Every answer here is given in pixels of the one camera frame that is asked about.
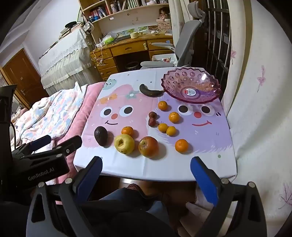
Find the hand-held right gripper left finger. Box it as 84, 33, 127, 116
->
26, 156, 103, 237

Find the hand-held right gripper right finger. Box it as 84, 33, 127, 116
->
190, 156, 267, 237

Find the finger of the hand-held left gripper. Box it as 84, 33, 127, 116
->
22, 135, 82, 160
12, 135, 52, 158

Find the dark avocado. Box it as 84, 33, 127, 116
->
94, 126, 108, 147

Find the yellow apple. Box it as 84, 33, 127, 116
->
114, 134, 135, 155

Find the red apple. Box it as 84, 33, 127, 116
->
138, 136, 159, 158

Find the mandarin with stem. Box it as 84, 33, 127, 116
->
168, 111, 180, 124

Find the dark overripe banana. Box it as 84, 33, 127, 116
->
139, 84, 165, 98

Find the purple glass bowl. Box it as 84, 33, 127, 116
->
161, 67, 222, 104

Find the floral blanket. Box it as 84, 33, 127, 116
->
10, 81, 89, 147

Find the cartoon printed tablecloth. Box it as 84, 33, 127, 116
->
73, 67, 238, 183

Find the person's jeans leg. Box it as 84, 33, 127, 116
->
98, 184, 170, 228

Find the pink bed sheet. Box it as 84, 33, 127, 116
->
53, 82, 107, 201

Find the wooden door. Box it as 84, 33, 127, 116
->
0, 48, 49, 110

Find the white floral curtain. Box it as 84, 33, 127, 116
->
221, 0, 292, 229

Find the white lace cover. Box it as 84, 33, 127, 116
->
38, 28, 98, 96

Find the dark wastebasket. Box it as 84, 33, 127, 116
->
125, 61, 140, 71

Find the tissue pack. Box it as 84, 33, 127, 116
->
100, 34, 118, 45

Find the wooden desk with drawers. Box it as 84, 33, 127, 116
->
90, 34, 176, 81

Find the stack of books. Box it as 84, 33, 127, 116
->
60, 21, 83, 40

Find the white storage box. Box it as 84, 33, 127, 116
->
152, 54, 177, 63

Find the metal window grille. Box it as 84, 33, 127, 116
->
201, 0, 233, 101

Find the wooden bookshelf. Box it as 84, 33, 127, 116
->
78, 0, 174, 44

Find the grey office chair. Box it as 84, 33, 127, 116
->
140, 1, 207, 70

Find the wooden cutout ornament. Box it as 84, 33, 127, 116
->
156, 19, 173, 31

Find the row of books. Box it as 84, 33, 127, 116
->
90, 0, 169, 20

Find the doll figurine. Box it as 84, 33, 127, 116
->
158, 8, 170, 21

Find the black cable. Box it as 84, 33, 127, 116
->
9, 122, 17, 147

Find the white charger cable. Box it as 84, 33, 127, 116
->
91, 42, 105, 67

